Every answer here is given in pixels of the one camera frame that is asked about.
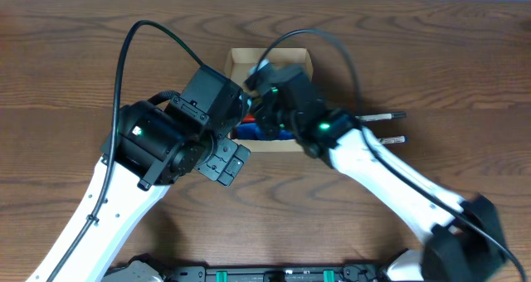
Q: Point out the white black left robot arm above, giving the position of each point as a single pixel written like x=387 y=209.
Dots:
x=159 y=140

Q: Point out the red stapler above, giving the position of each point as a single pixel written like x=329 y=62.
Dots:
x=249 y=119

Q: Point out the blue plastic staple remover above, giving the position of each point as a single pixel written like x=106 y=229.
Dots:
x=251 y=131

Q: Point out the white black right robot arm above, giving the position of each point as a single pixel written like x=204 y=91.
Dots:
x=462 y=240

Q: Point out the black capped white marker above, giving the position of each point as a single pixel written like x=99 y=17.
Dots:
x=382 y=116

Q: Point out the blue capped white marker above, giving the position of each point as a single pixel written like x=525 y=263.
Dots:
x=392 y=140

